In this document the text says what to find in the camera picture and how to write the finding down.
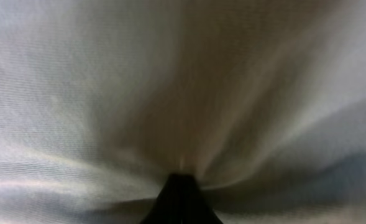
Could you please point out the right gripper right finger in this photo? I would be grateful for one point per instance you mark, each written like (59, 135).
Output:
(194, 206)

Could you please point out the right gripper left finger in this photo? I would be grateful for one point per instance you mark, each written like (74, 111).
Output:
(167, 206)

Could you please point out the light blue printed t-shirt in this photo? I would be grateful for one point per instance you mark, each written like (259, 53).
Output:
(262, 102)

